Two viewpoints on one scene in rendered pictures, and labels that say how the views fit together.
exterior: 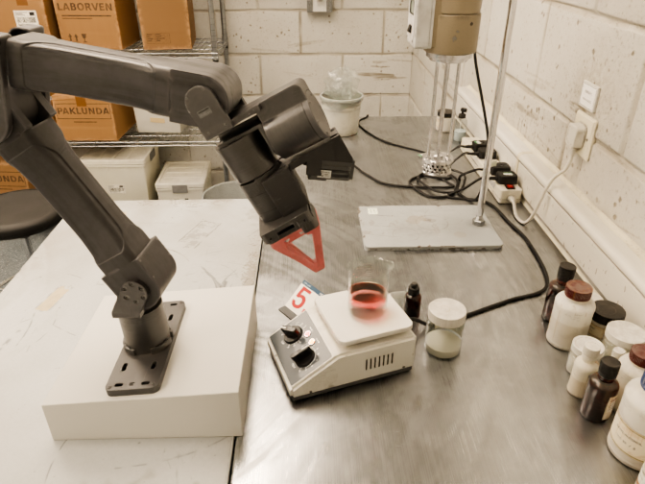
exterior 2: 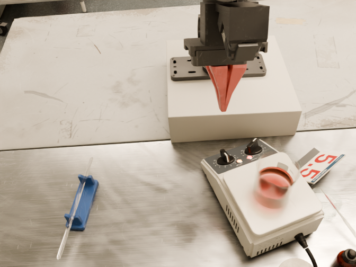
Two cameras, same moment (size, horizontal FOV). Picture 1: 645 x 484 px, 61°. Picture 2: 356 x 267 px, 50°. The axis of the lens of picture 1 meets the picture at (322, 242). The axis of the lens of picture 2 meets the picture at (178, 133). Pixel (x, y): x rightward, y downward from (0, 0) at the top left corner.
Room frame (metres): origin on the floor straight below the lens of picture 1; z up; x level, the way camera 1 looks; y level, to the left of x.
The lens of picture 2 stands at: (0.56, -0.36, 1.52)
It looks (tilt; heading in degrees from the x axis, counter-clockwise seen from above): 51 degrees down; 93
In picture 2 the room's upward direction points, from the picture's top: 5 degrees counter-clockwise
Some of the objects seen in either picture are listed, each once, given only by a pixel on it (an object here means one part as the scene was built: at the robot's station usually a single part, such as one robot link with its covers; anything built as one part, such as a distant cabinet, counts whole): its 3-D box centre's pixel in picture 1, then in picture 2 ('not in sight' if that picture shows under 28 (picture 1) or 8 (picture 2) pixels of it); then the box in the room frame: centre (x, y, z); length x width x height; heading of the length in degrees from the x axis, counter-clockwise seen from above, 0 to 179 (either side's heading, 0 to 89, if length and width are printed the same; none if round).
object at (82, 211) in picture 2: not in sight; (80, 199); (0.36, -0.03, 0.92); 0.10 x 0.03 x 0.04; 82
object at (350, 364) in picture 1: (346, 338); (259, 192); (0.68, -0.04, 0.94); 0.22 x 0.13 x 0.08; 110
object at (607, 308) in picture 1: (604, 323); not in sight; (0.73, -0.47, 0.93); 0.05 x 0.05 x 0.06
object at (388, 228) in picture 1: (425, 226); not in sight; (1.12, -0.24, 0.91); 0.30 x 0.20 x 0.01; 92
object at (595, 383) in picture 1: (602, 388); not in sight; (0.56, -0.38, 0.95); 0.04 x 0.04 x 0.10
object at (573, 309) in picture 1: (572, 314); not in sight; (0.72, -0.40, 0.95); 0.06 x 0.06 x 0.11
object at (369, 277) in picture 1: (370, 290); (275, 183); (0.68, -0.07, 1.03); 0.07 x 0.06 x 0.08; 99
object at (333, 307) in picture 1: (362, 312); (270, 191); (0.68, -0.06, 0.98); 0.12 x 0.12 x 0.01; 20
